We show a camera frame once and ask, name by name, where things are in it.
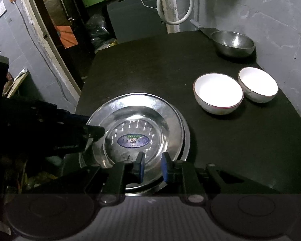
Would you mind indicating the large white bowl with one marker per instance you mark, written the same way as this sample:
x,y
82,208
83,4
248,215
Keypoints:
x,y
217,91

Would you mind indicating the dark cabinet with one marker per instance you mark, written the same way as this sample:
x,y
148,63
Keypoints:
x,y
135,22

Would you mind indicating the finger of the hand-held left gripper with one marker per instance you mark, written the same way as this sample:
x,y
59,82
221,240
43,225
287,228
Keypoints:
x,y
95,131
76,118

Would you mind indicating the small white bowl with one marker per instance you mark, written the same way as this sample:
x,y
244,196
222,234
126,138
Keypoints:
x,y
258,82

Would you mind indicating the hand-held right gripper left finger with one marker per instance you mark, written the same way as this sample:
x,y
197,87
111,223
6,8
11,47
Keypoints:
x,y
140,167

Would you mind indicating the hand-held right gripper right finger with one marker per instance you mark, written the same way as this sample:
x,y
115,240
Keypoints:
x,y
165,167

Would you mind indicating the black plastic bag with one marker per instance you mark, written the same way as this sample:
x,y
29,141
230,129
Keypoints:
x,y
100,30

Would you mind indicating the plain steel plate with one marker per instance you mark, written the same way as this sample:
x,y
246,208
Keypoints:
x,y
187,140

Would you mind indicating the white door frame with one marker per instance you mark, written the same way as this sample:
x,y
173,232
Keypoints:
x,y
57,62

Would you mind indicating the green box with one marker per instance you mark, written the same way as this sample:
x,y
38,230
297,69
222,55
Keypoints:
x,y
92,0

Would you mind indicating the steel bowl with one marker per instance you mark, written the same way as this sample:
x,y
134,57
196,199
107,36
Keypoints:
x,y
232,44

